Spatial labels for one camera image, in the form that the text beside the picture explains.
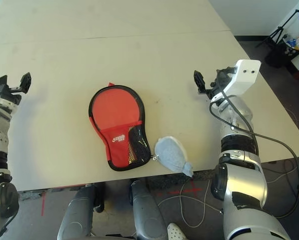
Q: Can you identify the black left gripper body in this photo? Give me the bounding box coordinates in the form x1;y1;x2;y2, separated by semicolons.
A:
0;85;23;107

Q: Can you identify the black bin with bottles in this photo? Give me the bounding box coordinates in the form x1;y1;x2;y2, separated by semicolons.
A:
264;36;299;68

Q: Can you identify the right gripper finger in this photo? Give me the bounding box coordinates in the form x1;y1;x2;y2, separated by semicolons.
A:
193;69;207;95
215;66;237;88

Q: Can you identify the black tripod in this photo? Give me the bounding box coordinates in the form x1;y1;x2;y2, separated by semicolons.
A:
254;2;299;48

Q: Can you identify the grey robot leg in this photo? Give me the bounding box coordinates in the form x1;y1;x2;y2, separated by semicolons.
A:
129;180;169;240
57;183;105;240

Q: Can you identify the red black paddle case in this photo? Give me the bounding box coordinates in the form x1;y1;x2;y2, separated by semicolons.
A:
88;81;152;173

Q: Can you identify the grey robot right leg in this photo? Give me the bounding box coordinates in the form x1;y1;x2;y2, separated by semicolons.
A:
129;180;169;240

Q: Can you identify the white perforated clog shoe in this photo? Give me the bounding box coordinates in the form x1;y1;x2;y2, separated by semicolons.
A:
166;223;188;240

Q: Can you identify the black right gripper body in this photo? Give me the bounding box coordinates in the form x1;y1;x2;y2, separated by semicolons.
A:
201;83;219;101

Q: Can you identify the thin white floor cable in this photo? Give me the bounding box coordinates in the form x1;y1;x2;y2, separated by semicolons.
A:
156;178;230;230

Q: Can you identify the grey robot left leg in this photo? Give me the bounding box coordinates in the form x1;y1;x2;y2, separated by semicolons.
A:
57;183;105;240

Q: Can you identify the white grey fabric pouch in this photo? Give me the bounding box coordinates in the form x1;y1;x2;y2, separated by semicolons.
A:
153;135;194;179

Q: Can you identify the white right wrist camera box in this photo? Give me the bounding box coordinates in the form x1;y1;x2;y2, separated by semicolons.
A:
210;59;262;110

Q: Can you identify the red floor tape strip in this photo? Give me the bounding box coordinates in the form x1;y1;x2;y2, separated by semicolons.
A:
40;193;46;217

